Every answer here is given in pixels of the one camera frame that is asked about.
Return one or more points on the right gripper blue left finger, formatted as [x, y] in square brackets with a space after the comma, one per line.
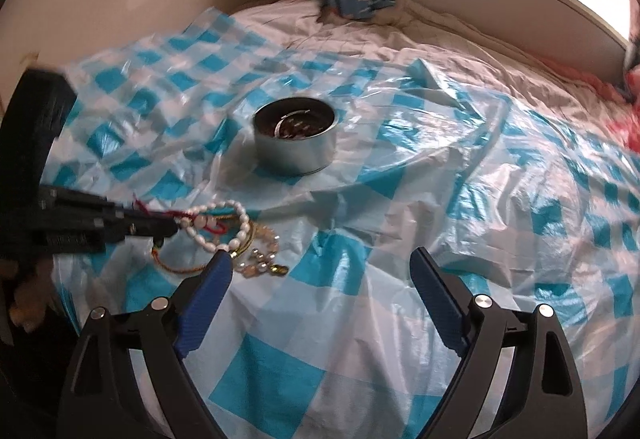
[102, 399]

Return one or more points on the round silver metal tin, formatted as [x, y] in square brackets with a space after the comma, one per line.
[295, 136]

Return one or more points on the blue white checkered plastic sheet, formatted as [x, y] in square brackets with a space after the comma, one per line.
[525, 207]

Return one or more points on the person left hand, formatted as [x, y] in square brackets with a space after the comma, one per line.
[33, 297]

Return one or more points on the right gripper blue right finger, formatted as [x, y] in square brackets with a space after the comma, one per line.
[543, 396]

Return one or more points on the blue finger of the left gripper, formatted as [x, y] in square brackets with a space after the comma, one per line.
[150, 224]

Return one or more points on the white striped bed sheet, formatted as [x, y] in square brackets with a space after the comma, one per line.
[407, 31]

